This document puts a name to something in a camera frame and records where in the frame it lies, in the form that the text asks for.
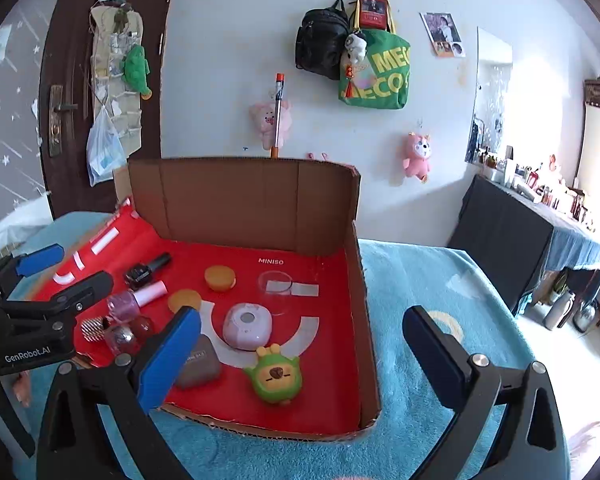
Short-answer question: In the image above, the pink nail polish bottle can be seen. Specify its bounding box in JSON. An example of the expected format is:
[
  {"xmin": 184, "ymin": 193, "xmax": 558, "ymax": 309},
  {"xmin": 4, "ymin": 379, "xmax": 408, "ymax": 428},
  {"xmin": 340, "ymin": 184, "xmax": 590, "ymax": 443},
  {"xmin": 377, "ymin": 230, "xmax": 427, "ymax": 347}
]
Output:
[{"xmin": 106, "ymin": 281, "xmax": 166, "ymax": 323}]

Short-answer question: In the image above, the black nail polish bottle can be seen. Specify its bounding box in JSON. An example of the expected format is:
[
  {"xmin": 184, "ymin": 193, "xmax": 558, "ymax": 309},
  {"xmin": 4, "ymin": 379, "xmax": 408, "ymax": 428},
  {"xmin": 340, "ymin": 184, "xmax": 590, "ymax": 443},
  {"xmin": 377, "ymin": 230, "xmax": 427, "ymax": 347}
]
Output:
[{"xmin": 123, "ymin": 252, "xmax": 172, "ymax": 290}]

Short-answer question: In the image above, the orange round puck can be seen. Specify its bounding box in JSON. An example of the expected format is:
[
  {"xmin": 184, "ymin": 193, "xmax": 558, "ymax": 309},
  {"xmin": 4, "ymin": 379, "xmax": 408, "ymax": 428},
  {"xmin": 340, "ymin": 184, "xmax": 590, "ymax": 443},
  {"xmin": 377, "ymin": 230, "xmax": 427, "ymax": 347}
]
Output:
[
  {"xmin": 204, "ymin": 264, "xmax": 236, "ymax": 292},
  {"xmin": 168, "ymin": 289, "xmax": 202, "ymax": 314}
]

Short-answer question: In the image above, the pink My Melody device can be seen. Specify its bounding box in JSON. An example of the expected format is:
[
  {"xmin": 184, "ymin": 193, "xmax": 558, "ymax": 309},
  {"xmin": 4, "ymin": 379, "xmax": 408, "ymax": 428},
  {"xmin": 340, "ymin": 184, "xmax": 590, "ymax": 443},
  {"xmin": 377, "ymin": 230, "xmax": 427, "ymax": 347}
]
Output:
[{"xmin": 222, "ymin": 302, "xmax": 273, "ymax": 351}]

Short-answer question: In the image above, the clear plastic cup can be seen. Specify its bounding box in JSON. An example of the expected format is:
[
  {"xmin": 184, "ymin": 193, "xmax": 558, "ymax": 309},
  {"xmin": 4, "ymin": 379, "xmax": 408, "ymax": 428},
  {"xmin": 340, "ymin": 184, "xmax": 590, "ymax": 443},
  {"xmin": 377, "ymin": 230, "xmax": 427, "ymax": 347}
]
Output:
[{"xmin": 258, "ymin": 270, "xmax": 294, "ymax": 318}]

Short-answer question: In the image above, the person's left hand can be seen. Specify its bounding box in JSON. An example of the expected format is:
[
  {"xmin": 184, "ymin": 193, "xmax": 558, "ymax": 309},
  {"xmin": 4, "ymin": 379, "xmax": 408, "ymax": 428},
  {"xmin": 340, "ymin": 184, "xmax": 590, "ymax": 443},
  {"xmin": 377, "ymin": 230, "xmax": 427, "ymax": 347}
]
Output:
[{"xmin": 0, "ymin": 369, "xmax": 34, "ymax": 428}]

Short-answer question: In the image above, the glitter nail polish bottle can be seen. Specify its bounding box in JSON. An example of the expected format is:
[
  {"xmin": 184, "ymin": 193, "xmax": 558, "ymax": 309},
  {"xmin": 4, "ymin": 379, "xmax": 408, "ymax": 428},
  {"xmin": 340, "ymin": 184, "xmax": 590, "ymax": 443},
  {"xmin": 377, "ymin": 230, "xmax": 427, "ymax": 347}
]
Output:
[{"xmin": 104, "ymin": 315, "xmax": 155, "ymax": 356}]

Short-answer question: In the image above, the teal fleece blanket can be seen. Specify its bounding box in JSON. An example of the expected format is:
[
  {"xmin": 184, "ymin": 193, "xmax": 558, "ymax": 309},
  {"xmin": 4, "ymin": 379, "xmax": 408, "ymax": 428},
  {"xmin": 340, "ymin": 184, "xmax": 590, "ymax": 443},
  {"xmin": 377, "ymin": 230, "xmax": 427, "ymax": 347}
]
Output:
[{"xmin": 9, "ymin": 210, "xmax": 600, "ymax": 480}]

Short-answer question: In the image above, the green squishy toy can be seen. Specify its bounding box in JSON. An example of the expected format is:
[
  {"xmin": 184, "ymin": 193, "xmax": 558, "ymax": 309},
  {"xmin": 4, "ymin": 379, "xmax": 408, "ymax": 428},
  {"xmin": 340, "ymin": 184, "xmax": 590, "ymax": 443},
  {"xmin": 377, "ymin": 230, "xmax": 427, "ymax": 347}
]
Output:
[{"xmin": 242, "ymin": 344, "xmax": 303, "ymax": 404}]

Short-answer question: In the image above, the red Miniso bag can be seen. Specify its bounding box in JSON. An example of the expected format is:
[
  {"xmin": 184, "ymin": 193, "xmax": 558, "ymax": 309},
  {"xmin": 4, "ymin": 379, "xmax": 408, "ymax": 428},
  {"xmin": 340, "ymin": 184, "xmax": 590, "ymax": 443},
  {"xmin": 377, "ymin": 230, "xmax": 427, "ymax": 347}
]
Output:
[{"xmin": 33, "ymin": 205, "xmax": 361, "ymax": 437}]

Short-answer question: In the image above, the white plastic bag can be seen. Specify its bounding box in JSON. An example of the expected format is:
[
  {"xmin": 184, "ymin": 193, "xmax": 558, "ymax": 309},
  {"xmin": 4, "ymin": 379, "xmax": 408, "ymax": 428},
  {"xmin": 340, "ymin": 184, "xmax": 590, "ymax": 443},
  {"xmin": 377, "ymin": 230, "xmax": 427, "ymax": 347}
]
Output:
[{"xmin": 86, "ymin": 107, "xmax": 126, "ymax": 188}]

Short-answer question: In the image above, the dark wooden door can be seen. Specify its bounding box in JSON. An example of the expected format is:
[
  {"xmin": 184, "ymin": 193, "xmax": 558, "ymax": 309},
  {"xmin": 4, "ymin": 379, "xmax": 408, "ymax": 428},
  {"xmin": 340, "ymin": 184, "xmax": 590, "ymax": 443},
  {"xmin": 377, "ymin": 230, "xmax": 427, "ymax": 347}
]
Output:
[{"xmin": 38, "ymin": 0, "xmax": 171, "ymax": 218}]

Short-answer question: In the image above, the dark side table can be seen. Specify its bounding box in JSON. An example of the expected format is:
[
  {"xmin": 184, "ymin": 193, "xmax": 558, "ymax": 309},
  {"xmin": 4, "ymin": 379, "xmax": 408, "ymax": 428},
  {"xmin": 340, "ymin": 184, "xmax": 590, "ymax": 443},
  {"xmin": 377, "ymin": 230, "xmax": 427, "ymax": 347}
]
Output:
[{"xmin": 448, "ymin": 176, "xmax": 600, "ymax": 315}]

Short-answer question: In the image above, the green plush toy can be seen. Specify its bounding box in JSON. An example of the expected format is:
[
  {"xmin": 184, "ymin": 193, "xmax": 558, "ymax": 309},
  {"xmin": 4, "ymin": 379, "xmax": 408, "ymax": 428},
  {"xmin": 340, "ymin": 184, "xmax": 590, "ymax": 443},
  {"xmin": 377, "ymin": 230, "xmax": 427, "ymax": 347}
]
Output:
[{"xmin": 122, "ymin": 44, "xmax": 152, "ymax": 100}]

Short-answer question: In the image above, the cardboard box tray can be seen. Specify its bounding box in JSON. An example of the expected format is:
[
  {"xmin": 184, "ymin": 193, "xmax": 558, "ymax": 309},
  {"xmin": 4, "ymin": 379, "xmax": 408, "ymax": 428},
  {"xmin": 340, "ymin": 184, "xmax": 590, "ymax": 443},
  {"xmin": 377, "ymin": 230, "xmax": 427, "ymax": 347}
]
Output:
[{"xmin": 74, "ymin": 156, "xmax": 384, "ymax": 443}]

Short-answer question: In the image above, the hanging pocket organizer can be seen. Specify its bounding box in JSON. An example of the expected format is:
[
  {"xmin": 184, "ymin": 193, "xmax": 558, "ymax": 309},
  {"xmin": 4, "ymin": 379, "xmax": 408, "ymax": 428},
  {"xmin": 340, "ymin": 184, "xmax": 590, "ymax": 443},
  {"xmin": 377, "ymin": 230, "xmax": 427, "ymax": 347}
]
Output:
[{"xmin": 90, "ymin": 4, "xmax": 144, "ymax": 156}]

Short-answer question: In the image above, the pink pig plush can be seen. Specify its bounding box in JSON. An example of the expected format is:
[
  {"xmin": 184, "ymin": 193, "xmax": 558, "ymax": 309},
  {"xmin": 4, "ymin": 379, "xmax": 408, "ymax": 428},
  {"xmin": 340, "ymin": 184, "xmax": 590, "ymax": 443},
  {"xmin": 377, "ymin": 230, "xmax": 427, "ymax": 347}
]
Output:
[{"xmin": 249, "ymin": 100, "xmax": 292, "ymax": 151}]

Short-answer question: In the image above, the orange capped tube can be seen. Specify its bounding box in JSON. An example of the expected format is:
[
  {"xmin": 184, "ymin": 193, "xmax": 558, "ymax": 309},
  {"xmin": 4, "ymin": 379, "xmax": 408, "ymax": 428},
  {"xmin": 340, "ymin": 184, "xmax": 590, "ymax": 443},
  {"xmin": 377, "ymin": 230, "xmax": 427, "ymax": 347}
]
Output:
[{"xmin": 270, "ymin": 73, "xmax": 285, "ymax": 158}]

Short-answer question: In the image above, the black backpack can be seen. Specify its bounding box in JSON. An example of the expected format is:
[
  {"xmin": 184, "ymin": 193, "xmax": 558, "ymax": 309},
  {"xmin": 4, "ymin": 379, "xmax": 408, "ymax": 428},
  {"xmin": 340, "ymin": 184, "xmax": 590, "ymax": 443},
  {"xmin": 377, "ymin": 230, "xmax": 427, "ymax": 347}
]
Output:
[{"xmin": 294, "ymin": 0, "xmax": 350, "ymax": 81}]

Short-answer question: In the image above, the green tote bag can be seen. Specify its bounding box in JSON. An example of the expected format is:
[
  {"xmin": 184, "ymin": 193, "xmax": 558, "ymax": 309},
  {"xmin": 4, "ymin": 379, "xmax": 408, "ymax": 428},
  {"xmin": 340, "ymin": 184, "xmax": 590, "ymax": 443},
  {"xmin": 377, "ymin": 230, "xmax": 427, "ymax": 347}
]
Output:
[{"xmin": 338, "ymin": 28, "xmax": 411, "ymax": 110}]

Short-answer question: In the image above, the brass door handle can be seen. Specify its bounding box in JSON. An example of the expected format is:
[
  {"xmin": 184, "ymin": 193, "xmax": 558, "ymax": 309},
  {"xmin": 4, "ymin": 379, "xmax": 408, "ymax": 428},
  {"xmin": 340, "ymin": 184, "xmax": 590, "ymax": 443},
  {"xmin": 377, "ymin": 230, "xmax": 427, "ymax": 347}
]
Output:
[{"xmin": 47, "ymin": 84, "xmax": 79, "ymax": 158}]

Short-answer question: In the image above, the pink plush on wall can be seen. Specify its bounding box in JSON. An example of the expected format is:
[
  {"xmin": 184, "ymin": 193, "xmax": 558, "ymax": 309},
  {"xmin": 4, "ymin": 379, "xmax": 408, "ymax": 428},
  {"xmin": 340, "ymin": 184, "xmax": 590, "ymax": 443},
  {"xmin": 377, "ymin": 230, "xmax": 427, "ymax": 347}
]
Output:
[{"xmin": 403, "ymin": 132, "xmax": 431, "ymax": 183}]

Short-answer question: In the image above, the photo on wall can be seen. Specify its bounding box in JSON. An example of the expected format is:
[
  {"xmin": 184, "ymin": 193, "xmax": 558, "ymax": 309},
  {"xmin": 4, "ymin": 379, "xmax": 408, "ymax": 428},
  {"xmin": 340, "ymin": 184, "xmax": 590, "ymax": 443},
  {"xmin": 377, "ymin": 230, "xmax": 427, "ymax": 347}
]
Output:
[{"xmin": 420, "ymin": 12, "xmax": 466, "ymax": 58}]

